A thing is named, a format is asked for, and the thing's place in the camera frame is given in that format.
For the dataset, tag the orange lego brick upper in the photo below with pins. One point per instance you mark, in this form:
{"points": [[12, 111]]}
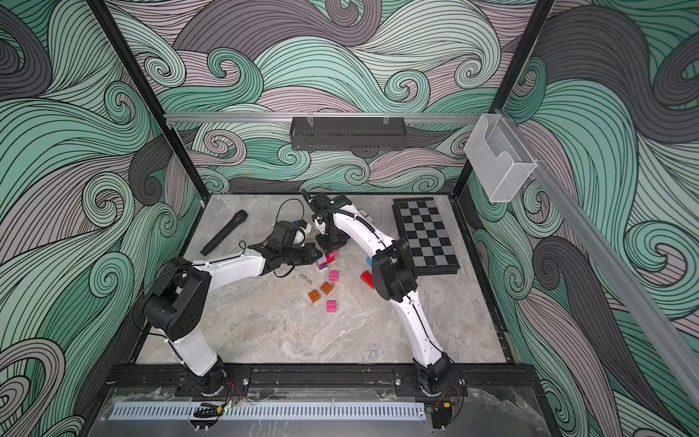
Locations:
{"points": [[327, 288]]}

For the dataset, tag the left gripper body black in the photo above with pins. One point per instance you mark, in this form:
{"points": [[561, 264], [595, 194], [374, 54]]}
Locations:
{"points": [[298, 256]]}

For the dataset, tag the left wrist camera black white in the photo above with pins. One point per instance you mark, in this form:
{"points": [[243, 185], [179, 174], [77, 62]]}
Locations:
{"points": [[291, 233]]}

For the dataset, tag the black wall tray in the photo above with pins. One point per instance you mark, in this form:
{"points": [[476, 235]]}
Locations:
{"points": [[348, 134]]}

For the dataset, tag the orange lego brick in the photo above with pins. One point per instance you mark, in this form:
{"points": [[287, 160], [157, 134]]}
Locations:
{"points": [[327, 288], [314, 296]]}

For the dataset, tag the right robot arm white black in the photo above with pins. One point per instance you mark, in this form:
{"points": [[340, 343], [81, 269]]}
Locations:
{"points": [[393, 276]]}

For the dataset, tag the clear plastic wall bin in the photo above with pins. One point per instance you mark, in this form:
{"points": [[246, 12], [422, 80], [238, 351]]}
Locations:
{"points": [[499, 156]]}

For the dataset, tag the playing card box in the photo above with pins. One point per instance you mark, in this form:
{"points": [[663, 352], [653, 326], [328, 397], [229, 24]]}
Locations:
{"points": [[369, 218]]}

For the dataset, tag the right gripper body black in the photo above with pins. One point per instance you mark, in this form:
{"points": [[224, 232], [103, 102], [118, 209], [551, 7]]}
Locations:
{"points": [[332, 240]]}

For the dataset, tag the orange lego brick lower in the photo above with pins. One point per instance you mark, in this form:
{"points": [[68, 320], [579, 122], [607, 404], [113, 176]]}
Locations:
{"points": [[314, 296]]}

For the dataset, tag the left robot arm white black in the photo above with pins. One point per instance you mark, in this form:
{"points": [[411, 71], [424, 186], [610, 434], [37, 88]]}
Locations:
{"points": [[177, 300]]}

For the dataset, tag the white slotted cable duct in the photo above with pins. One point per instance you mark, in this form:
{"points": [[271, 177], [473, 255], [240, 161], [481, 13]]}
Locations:
{"points": [[274, 411]]}

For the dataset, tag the aluminium rail back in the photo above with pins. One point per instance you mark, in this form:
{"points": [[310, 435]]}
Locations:
{"points": [[287, 117]]}

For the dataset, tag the black microphone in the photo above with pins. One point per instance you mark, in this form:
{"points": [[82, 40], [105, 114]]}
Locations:
{"points": [[237, 219]]}

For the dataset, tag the black grey chessboard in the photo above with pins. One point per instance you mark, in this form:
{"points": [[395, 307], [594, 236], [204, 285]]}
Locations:
{"points": [[419, 222]]}

